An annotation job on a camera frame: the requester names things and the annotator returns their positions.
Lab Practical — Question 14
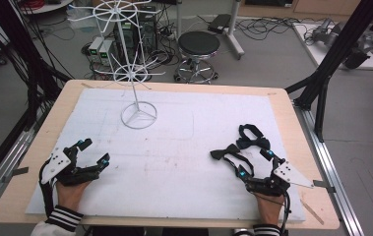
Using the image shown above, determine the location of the white wire display rack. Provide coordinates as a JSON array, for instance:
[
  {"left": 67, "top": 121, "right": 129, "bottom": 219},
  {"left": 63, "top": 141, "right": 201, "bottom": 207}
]
[{"left": 67, "top": 0, "right": 167, "bottom": 130}]

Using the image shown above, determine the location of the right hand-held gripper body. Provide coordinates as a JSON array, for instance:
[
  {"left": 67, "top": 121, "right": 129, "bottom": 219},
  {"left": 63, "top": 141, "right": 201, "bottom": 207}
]
[{"left": 244, "top": 156, "right": 316, "bottom": 198}]

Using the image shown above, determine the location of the black flat box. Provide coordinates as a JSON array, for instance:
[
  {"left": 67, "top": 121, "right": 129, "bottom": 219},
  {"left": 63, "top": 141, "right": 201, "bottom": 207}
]
[{"left": 207, "top": 13, "right": 233, "bottom": 34}]

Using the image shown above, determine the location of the white stand post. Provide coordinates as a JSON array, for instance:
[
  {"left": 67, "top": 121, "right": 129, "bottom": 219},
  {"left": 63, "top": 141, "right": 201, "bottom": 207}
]
[{"left": 224, "top": 0, "right": 246, "bottom": 61}]

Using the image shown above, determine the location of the bundle of black floor cables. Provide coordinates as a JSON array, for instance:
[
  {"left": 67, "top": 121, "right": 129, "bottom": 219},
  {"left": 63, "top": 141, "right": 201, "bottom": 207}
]
[{"left": 235, "top": 15, "right": 307, "bottom": 43}]

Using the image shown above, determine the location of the grey power supply unit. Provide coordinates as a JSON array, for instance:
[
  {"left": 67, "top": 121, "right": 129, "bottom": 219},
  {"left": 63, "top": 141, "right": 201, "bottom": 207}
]
[
  {"left": 88, "top": 35, "right": 105, "bottom": 64},
  {"left": 97, "top": 39, "right": 117, "bottom": 67}
]

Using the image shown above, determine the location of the black bow tie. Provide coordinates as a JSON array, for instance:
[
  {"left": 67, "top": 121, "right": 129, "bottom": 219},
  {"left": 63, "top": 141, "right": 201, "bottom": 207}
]
[
  {"left": 210, "top": 143, "right": 256, "bottom": 177},
  {"left": 235, "top": 123, "right": 272, "bottom": 151}
]

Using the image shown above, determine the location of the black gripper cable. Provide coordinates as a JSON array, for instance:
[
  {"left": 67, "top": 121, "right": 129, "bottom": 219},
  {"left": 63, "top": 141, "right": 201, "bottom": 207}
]
[
  {"left": 280, "top": 191, "right": 292, "bottom": 236},
  {"left": 38, "top": 160, "right": 58, "bottom": 218}
]

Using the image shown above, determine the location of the black computer tower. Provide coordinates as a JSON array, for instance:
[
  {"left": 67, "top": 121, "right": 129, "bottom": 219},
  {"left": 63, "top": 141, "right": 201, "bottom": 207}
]
[{"left": 112, "top": 14, "right": 157, "bottom": 57}]

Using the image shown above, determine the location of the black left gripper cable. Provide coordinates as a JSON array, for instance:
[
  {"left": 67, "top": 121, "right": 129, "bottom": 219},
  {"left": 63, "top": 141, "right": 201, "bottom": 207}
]
[{"left": 38, "top": 160, "right": 58, "bottom": 218}]

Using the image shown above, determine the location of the black round stool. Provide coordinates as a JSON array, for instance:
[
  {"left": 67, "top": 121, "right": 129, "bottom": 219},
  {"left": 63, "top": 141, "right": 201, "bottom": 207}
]
[{"left": 172, "top": 30, "right": 222, "bottom": 86}]

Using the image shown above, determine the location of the person's right hand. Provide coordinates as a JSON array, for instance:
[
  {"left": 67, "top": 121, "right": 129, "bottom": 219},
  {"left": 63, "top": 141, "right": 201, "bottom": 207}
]
[{"left": 255, "top": 192, "right": 287, "bottom": 228}]

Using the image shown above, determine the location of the white foam mat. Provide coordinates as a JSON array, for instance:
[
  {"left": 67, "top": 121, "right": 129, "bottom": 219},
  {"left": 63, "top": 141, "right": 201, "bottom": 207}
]
[{"left": 25, "top": 87, "right": 307, "bottom": 223}]

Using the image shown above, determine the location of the thin wooden stick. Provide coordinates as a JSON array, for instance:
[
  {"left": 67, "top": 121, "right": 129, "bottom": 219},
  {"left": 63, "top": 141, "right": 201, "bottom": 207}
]
[{"left": 299, "top": 198, "right": 326, "bottom": 226}]

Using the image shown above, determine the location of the person's left hand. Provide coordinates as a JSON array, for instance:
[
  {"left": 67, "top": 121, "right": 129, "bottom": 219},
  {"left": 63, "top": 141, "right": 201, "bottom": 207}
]
[{"left": 55, "top": 180, "right": 92, "bottom": 214}]

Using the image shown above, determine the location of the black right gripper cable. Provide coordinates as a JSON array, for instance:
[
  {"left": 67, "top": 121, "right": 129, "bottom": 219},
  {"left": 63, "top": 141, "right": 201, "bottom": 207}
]
[{"left": 280, "top": 191, "right": 292, "bottom": 236}]

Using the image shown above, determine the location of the aluminium rail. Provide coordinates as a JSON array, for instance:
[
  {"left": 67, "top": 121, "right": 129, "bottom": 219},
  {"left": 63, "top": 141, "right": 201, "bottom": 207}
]
[
  {"left": 293, "top": 100, "right": 366, "bottom": 236},
  {"left": 0, "top": 107, "right": 49, "bottom": 218}
]

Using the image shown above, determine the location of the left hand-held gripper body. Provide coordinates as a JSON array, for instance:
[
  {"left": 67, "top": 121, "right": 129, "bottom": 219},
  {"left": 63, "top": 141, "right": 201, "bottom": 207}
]
[{"left": 39, "top": 146, "right": 101, "bottom": 187}]

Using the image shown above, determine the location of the black metal frame stand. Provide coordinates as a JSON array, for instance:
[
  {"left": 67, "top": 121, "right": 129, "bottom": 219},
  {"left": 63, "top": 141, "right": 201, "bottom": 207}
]
[
  {"left": 284, "top": 0, "right": 373, "bottom": 144},
  {"left": 0, "top": 0, "right": 74, "bottom": 130}
]

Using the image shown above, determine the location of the grey metal clamp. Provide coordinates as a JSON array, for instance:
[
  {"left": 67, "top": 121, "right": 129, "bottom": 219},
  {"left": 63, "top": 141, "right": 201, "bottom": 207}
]
[
  {"left": 1, "top": 165, "right": 31, "bottom": 184},
  {"left": 312, "top": 179, "right": 337, "bottom": 194}
]

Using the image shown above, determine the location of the white platform board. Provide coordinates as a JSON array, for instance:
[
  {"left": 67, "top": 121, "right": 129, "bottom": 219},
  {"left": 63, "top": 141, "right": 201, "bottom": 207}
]
[{"left": 291, "top": 22, "right": 373, "bottom": 72}]

